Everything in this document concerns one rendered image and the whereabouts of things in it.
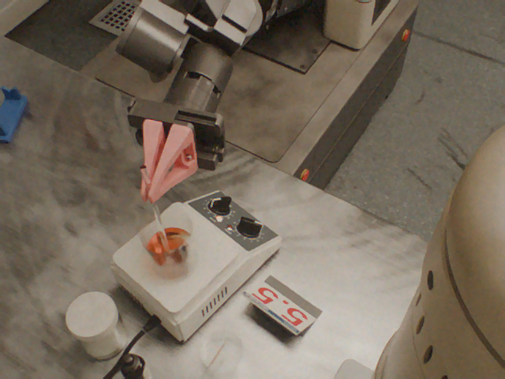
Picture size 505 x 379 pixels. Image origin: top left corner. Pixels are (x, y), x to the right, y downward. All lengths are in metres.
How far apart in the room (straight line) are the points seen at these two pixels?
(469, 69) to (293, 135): 0.97
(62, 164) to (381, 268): 0.52
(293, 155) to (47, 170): 0.66
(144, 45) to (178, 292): 0.29
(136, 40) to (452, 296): 0.55
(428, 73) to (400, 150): 0.38
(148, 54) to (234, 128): 0.85
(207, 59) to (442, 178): 1.35
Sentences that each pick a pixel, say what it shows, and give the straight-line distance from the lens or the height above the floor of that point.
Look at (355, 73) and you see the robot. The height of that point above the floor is 0.36.
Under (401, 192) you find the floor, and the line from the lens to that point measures 1.87.
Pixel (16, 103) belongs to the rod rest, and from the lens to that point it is 1.10.
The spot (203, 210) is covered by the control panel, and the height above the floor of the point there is 0.81.
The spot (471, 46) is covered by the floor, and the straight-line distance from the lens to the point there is 2.39.
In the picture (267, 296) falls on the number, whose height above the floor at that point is 0.77.
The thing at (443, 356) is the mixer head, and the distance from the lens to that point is 0.19.
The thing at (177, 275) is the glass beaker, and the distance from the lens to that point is 0.72.
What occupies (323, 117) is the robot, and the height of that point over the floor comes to 0.36.
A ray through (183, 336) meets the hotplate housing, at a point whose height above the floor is 0.78.
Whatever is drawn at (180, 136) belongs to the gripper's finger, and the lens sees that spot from 0.60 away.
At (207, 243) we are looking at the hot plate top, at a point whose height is 0.84.
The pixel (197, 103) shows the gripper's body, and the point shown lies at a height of 1.03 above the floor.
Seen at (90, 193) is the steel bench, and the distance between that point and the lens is 0.95.
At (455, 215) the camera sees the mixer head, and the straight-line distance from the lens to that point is 0.17.
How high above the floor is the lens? 1.49
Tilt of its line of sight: 56 degrees down
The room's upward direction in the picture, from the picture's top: 1 degrees counter-clockwise
